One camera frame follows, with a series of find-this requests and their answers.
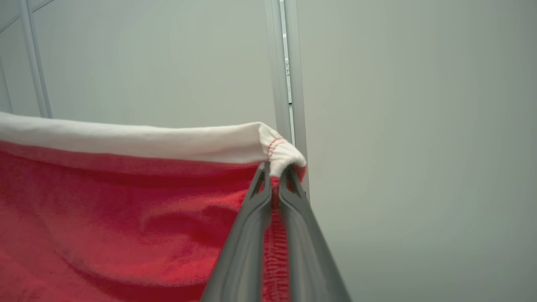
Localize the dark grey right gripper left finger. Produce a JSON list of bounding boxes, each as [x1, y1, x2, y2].
[[201, 161, 273, 302]]

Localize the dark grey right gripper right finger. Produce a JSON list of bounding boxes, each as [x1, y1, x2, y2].
[[278, 164, 352, 302]]

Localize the grey slanted frame post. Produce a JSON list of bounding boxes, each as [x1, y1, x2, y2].
[[17, 0, 53, 119]]

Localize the red shorts with white trim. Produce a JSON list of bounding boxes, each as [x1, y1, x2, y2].
[[0, 111, 308, 302]]

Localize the grey metal partition post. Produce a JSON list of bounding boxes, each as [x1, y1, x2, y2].
[[264, 0, 310, 202]]

